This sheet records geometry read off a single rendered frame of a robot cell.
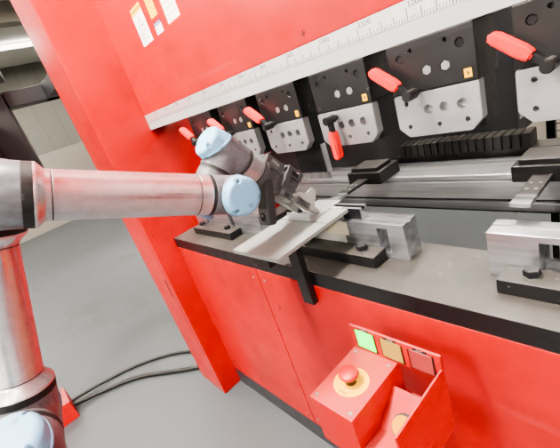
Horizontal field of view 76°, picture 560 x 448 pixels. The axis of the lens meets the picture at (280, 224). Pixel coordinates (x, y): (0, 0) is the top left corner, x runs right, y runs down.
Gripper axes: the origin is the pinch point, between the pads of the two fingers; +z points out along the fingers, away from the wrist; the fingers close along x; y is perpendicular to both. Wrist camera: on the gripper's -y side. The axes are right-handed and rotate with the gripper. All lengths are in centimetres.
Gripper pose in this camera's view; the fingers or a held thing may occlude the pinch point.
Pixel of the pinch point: (306, 212)
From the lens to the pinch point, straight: 99.1
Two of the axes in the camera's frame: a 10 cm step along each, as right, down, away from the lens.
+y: 3.3, -9.2, 1.9
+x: -6.4, -0.7, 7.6
